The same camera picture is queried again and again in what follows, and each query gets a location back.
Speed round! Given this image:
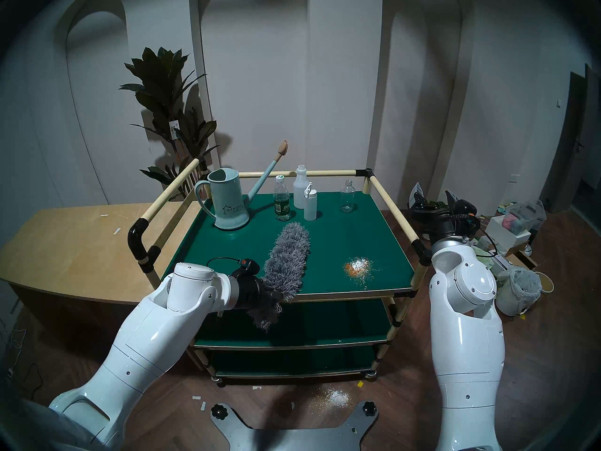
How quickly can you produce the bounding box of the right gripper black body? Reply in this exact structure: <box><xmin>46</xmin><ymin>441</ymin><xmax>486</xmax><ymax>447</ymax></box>
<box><xmin>412</xmin><ymin>205</ymin><xmax>457</xmax><ymax>243</ymax></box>

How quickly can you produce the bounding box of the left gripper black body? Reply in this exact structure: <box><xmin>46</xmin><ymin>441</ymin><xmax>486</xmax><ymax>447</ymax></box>
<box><xmin>230</xmin><ymin>274</ymin><xmax>282</xmax><ymax>310</ymax></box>

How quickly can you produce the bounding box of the grey fluffy duster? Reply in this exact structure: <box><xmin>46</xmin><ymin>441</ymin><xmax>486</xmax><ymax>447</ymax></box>
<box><xmin>247</xmin><ymin>222</ymin><xmax>311</xmax><ymax>332</ymax></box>

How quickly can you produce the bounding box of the green shelf cart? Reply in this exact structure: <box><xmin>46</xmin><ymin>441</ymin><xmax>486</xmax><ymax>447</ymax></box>
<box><xmin>128</xmin><ymin>158</ymin><xmax>432</xmax><ymax>385</ymax></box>

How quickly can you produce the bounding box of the white cardboard box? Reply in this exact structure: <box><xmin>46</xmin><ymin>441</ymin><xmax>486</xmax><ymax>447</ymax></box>
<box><xmin>486</xmin><ymin>215</ymin><xmax>531</xmax><ymax>253</ymax></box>

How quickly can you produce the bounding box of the light blue watering can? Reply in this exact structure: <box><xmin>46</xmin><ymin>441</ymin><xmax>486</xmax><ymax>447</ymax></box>
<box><xmin>194</xmin><ymin>140</ymin><xmax>289</xmax><ymax>231</ymax></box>

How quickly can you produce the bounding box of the orange and white powder pile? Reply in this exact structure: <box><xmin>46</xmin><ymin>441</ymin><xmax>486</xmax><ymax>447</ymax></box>
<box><xmin>345</xmin><ymin>257</ymin><xmax>374</xmax><ymax>286</ymax></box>

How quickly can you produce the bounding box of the green label water bottle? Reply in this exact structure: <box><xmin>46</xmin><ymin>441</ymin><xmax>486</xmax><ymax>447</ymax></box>
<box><xmin>274</xmin><ymin>175</ymin><xmax>291</xmax><ymax>221</ymax></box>

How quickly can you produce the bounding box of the bin with clear bag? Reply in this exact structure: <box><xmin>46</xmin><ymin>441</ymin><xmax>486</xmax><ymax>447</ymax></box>
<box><xmin>495</xmin><ymin>266</ymin><xmax>542</xmax><ymax>317</ymax></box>

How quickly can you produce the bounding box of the white nozzle cap squeeze bottle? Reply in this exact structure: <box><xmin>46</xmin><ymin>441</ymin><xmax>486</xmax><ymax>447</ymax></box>
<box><xmin>303</xmin><ymin>182</ymin><xmax>318</xmax><ymax>221</ymax></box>

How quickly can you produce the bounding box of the white opaque plastic bottle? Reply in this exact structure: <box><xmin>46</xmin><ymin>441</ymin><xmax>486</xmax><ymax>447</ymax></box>
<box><xmin>293</xmin><ymin>165</ymin><xmax>310</xmax><ymax>209</ymax></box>

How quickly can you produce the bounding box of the dark door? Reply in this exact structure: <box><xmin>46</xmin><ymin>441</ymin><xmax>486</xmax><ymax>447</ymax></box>
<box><xmin>540</xmin><ymin>65</ymin><xmax>601</xmax><ymax>220</ymax></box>

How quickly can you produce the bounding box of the spilled powder patch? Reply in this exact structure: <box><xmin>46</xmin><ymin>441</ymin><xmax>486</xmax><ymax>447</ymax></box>
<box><xmin>312</xmin><ymin>387</ymin><xmax>350</xmax><ymax>408</ymax></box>

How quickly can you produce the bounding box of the curved wooden side table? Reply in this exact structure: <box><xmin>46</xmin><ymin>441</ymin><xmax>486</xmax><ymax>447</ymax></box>
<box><xmin>0</xmin><ymin>202</ymin><xmax>202</xmax><ymax>305</ymax></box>

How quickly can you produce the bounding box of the tall dark leafy plant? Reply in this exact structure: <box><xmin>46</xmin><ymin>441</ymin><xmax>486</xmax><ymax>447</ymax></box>
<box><xmin>119</xmin><ymin>47</ymin><xmax>220</xmax><ymax>199</ymax></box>

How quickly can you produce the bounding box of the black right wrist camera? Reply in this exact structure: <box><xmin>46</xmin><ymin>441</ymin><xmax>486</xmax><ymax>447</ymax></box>
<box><xmin>451</xmin><ymin>200</ymin><xmax>482</xmax><ymax>237</ymax></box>

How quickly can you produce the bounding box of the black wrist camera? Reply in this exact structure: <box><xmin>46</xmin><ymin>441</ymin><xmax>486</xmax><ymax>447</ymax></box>
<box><xmin>451</xmin><ymin>200</ymin><xmax>482</xmax><ymax>237</ymax></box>
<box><xmin>234</xmin><ymin>258</ymin><xmax>260</xmax><ymax>279</ymax></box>

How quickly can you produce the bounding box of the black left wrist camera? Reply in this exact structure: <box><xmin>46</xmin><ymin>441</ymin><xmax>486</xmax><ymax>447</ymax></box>
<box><xmin>234</xmin><ymin>258</ymin><xmax>260</xmax><ymax>279</ymax></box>

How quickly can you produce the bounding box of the grey metal robot base plate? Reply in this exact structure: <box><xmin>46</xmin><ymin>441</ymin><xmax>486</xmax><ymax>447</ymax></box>
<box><xmin>210</xmin><ymin>401</ymin><xmax>379</xmax><ymax>451</ymax></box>

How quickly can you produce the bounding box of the black floor cable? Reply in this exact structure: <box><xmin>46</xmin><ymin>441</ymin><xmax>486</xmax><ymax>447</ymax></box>
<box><xmin>0</xmin><ymin>328</ymin><xmax>43</xmax><ymax>394</ymax></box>

